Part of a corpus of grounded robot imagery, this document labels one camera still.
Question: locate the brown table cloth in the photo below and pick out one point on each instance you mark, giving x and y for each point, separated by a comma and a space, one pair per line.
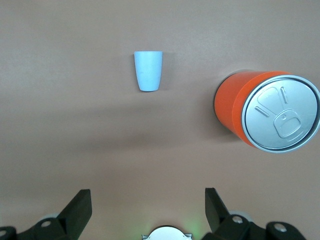
75, 125

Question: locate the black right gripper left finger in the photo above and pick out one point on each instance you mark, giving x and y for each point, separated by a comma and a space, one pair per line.
72, 215

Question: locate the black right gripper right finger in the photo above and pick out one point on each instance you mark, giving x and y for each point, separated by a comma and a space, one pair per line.
225, 225

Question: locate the light blue plastic cup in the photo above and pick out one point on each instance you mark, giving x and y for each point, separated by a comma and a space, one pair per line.
148, 72

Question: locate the orange can with silver lid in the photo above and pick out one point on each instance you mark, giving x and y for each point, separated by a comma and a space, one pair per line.
230, 102

